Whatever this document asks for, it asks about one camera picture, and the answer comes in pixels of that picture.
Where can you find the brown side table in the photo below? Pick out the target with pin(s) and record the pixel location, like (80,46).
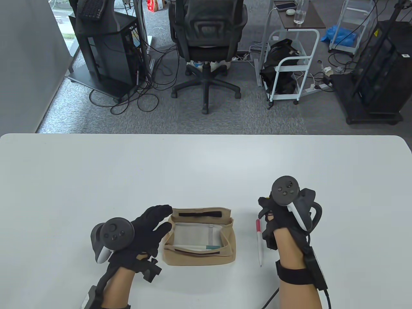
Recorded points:
(315,21)

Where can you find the black computer stand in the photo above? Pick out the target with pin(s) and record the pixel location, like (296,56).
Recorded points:
(103,22)

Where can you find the black backpack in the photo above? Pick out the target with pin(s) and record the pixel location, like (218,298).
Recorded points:
(280,64)

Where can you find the red and white box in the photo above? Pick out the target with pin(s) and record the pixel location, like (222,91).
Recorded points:
(154,4)

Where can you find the blue plastic bag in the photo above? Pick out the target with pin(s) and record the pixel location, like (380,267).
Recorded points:
(338,33)

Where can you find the black office chair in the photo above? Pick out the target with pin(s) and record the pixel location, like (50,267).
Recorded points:
(206,32)

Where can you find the person's right forearm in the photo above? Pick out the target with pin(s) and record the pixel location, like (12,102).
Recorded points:
(289,251)

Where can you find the black wrist sensor box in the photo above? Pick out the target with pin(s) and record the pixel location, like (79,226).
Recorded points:
(315,270)
(90,299)

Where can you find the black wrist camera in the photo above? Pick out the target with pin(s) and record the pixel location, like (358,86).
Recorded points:
(269,239)
(149,268)

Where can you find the black keyboard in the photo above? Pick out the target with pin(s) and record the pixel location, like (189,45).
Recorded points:
(91,9)

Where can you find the teal cap twist pen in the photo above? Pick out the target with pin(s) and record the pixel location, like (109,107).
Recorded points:
(212,247)

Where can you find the black handheld controller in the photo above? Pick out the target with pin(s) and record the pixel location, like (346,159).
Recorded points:
(285,190)
(116,231)

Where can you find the white tubular rolling cart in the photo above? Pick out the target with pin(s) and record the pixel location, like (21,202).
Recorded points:
(296,31)

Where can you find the white power strip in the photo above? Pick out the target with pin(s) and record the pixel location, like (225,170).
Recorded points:
(317,88)

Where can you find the person's left hand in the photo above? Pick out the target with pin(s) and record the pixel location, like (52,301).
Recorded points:
(145,231)

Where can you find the tan fabric pencil pouch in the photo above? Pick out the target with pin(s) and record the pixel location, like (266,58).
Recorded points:
(199,259)

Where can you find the clear water bottle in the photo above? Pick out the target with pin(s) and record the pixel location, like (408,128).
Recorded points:
(300,14)

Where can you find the dark smartphone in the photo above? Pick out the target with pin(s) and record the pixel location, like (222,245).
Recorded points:
(285,5)

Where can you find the person's right hand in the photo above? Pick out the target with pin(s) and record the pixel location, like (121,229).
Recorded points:
(280,219)

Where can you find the black computer tower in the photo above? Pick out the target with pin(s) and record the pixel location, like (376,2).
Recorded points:
(109,58)

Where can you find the black equipment cart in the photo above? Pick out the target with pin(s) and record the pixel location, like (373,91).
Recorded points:
(379,64)

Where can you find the pink cap twist pen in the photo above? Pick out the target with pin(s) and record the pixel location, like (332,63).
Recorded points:
(259,241)

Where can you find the white metal rack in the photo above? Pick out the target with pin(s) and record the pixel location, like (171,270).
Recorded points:
(357,8)

